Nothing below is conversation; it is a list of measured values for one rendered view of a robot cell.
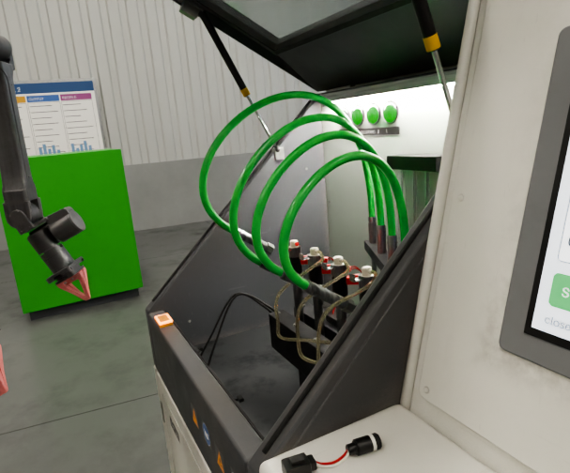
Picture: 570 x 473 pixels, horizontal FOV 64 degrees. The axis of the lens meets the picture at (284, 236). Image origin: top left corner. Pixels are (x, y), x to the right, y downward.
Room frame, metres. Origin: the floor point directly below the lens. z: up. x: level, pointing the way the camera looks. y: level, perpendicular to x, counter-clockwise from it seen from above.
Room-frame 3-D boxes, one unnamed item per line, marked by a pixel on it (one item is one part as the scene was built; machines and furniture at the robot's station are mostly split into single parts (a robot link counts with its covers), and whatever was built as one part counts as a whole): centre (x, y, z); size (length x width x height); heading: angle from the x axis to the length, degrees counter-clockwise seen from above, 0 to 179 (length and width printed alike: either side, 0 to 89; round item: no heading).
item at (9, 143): (1.10, 0.61, 1.40); 0.11 x 0.06 x 0.43; 4
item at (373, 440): (0.47, -0.03, 0.99); 0.12 x 0.02 x 0.02; 108
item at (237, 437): (0.80, 0.19, 0.87); 0.62 x 0.04 x 0.16; 27
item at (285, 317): (0.80, -0.07, 0.91); 0.34 x 0.10 x 0.15; 27
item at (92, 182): (4.09, 1.91, 0.65); 0.95 x 0.86 x 1.30; 117
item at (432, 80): (1.03, -0.25, 1.43); 0.54 x 0.03 x 0.02; 27
